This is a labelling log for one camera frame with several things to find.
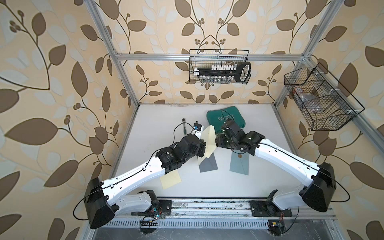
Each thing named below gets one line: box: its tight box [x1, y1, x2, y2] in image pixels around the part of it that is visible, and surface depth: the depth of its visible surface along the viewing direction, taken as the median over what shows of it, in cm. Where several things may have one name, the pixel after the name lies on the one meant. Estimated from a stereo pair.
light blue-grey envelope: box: [229, 151, 250, 176], surface depth 91 cm
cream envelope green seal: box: [160, 169, 182, 190], surface depth 85 cm
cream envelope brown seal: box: [198, 125, 217, 166], surface depth 81 cm
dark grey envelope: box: [199, 152, 218, 173], surface depth 90 cm
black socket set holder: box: [194, 62, 251, 83], surface depth 86 cm
